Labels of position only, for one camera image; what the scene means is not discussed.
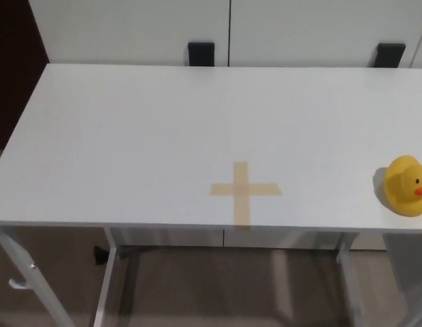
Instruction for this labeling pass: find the yellow rubber duck toy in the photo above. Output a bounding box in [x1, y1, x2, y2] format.
[373, 155, 422, 218]

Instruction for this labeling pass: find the short beige tape strip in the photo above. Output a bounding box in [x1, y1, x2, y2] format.
[210, 183, 283, 198]

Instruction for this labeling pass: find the black bracket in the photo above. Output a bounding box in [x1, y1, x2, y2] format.
[368, 42, 407, 69]
[187, 42, 217, 67]

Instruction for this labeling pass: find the white desk leg with hook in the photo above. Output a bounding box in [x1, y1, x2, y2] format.
[0, 225, 76, 327]

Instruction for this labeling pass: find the small black floor object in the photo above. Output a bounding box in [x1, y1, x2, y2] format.
[92, 245, 110, 266]

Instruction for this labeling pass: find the white cabinet panel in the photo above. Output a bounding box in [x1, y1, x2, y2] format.
[229, 0, 422, 69]
[27, 0, 231, 67]

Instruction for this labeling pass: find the dark maroon door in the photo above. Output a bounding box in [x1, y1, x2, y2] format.
[0, 0, 50, 151]

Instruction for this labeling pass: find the white desk apron panel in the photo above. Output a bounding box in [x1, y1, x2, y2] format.
[110, 227, 345, 250]

